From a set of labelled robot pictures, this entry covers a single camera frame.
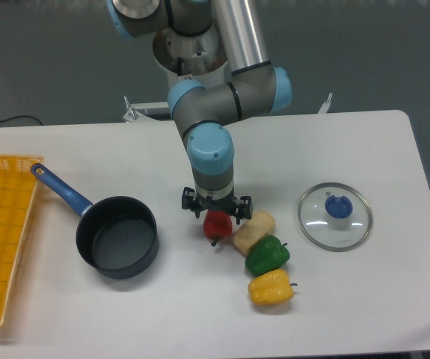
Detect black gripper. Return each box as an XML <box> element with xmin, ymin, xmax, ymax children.
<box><xmin>181</xmin><ymin>187</ymin><xmax>253</xmax><ymax>224</ymax></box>

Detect red bell pepper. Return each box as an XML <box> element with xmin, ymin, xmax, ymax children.
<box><xmin>203</xmin><ymin>210</ymin><xmax>233</xmax><ymax>247</ymax></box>

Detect dark pot blue handle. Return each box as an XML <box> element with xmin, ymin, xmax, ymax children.
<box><xmin>31</xmin><ymin>163</ymin><xmax>159</xmax><ymax>279</ymax></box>

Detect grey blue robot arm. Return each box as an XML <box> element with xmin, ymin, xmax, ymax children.
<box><xmin>107</xmin><ymin>1</ymin><xmax>292</xmax><ymax>220</ymax></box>

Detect green bell pepper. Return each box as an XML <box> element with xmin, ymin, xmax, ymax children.
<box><xmin>245</xmin><ymin>235</ymin><xmax>290</xmax><ymax>277</ymax></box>

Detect yellow bell pepper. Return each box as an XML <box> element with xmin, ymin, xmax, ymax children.
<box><xmin>248</xmin><ymin>269</ymin><xmax>295</xmax><ymax>305</ymax></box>

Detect beige bread loaf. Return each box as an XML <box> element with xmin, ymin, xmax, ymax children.
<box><xmin>233</xmin><ymin>210</ymin><xmax>276</xmax><ymax>257</ymax></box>

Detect glass lid blue knob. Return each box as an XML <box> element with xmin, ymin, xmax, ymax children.
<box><xmin>297</xmin><ymin>182</ymin><xmax>373</xmax><ymax>252</ymax></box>

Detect white table bracket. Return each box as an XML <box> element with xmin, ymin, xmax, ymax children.
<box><xmin>318</xmin><ymin>92</ymin><xmax>333</xmax><ymax>114</ymax></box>

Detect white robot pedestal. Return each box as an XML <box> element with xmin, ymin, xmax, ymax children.
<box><xmin>122</xmin><ymin>22</ymin><xmax>255</xmax><ymax>123</ymax></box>

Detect black floor cable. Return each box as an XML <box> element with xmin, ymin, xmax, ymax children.
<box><xmin>0</xmin><ymin>114</ymin><xmax>44</xmax><ymax>126</ymax></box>

